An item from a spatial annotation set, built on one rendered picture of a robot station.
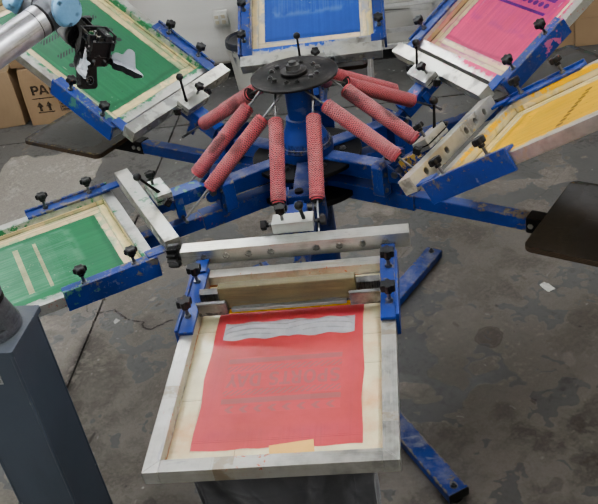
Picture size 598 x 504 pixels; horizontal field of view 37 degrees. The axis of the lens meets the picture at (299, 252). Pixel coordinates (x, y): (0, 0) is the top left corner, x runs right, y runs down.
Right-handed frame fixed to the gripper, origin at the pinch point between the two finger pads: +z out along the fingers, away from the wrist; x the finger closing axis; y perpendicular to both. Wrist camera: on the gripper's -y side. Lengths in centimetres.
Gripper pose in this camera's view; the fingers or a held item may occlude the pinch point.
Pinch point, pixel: (114, 80)
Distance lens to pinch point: 217.0
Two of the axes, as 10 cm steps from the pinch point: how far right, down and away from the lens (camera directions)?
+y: 3.0, -8.0, -5.2
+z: 5.8, 5.9, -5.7
